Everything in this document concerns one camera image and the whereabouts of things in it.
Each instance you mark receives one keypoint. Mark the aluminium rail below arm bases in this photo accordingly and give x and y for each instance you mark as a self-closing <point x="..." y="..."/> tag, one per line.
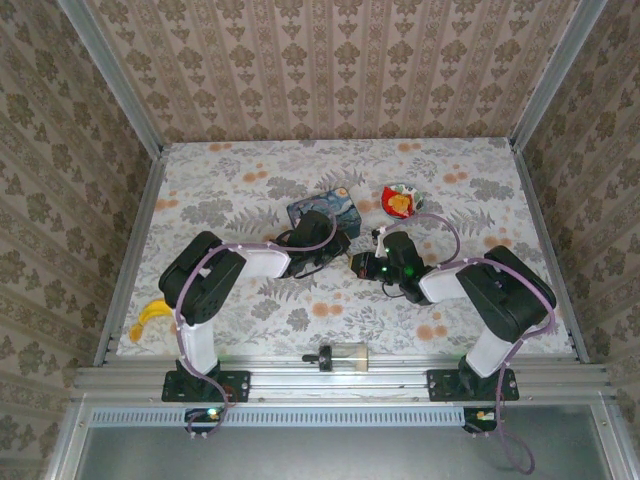
<point x="340" y="385"/>

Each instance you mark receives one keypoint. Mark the blue starry night tin box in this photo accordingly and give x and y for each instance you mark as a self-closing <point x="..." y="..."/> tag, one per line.
<point x="325" y="200"/>

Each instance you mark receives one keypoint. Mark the black connector box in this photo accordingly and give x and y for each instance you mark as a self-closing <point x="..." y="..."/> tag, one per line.
<point x="207" y="415"/>
<point x="477" y="416"/>

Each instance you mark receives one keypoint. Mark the grey metal panel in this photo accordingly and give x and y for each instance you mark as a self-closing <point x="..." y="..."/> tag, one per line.
<point x="325" y="452"/>

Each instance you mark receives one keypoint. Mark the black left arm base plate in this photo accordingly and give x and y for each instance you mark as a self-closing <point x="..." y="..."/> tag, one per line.
<point x="235" y="386"/>

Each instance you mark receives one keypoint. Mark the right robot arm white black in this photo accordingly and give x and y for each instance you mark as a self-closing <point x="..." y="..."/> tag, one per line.
<point x="510" y="295"/>

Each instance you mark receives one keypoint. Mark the clear plastic cup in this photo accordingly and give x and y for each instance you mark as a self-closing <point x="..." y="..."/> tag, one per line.
<point x="352" y="356"/>

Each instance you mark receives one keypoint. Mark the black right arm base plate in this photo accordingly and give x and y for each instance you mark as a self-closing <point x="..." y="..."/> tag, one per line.
<point x="442" y="386"/>

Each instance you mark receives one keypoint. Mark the floral tablecloth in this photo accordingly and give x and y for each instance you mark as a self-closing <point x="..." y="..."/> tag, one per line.
<point x="375" y="320"/>

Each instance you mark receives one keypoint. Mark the aluminium corner post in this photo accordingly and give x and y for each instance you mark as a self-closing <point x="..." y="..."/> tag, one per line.
<point x="555" y="75"/>
<point x="112" y="75"/>

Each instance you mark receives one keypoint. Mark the black clamp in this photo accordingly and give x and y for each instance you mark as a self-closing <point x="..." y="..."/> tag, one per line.
<point x="324" y="357"/>

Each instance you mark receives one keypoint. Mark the yellow banana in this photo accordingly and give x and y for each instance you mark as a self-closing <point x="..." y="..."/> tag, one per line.
<point x="150" y="315"/>

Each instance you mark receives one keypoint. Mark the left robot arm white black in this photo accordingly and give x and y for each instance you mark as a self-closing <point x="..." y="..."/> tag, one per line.
<point x="200" y="285"/>

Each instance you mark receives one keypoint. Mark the aluminium side rail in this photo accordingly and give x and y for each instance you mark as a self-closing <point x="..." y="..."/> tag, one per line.
<point x="550" y="240"/>
<point x="132" y="250"/>

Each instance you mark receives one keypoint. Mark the red snack packet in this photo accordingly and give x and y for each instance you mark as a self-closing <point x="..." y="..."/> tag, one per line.
<point x="400" y="200"/>

